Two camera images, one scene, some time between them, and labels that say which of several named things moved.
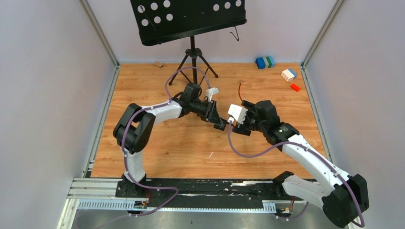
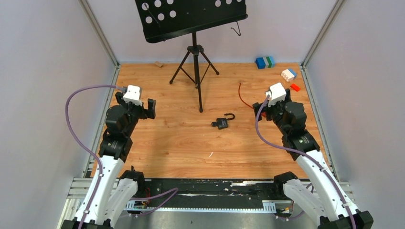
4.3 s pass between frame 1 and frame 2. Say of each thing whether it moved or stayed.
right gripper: moved
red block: stayed
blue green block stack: stayed
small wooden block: stayed
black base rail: stayed
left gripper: moved
